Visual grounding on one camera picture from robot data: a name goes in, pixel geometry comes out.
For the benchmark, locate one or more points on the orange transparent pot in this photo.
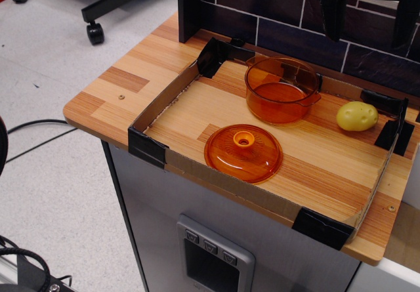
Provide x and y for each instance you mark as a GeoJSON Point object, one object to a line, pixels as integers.
{"type": "Point", "coordinates": [280, 90]}

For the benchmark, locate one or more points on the yellow toy potato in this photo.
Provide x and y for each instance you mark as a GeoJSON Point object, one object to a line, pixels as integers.
{"type": "Point", "coordinates": [357, 116]}

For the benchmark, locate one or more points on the black wheeled chair base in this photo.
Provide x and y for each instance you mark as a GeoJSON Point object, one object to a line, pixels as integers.
{"type": "Point", "coordinates": [108, 3]}

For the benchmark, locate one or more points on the grey toy dishwasher cabinet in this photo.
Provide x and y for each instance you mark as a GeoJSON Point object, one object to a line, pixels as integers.
{"type": "Point", "coordinates": [186, 237]}

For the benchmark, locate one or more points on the cardboard fence with black tape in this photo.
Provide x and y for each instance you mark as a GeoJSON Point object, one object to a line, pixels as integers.
{"type": "Point", "coordinates": [333, 185]}

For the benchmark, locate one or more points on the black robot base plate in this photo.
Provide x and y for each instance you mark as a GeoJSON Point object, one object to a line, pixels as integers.
{"type": "Point", "coordinates": [61, 284]}

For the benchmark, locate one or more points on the dark brick backsplash panel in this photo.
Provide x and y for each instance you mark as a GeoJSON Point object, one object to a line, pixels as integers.
{"type": "Point", "coordinates": [295, 28]}

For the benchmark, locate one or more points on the orange transparent pot lid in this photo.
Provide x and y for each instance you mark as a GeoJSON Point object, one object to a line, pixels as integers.
{"type": "Point", "coordinates": [246, 152]}

